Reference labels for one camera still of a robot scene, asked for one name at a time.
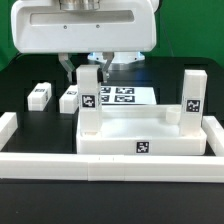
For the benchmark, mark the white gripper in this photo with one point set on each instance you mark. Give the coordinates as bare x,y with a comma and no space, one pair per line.
82,26

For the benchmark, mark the white desk top tray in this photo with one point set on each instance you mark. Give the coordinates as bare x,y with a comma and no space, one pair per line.
142,130

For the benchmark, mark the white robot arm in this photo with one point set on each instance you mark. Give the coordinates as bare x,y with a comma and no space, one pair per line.
116,58

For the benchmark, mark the fiducial marker sheet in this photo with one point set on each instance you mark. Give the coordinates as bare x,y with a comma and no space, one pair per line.
128,95

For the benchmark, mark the white U-shaped fence wall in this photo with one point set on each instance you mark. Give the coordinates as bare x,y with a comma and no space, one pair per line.
104,168

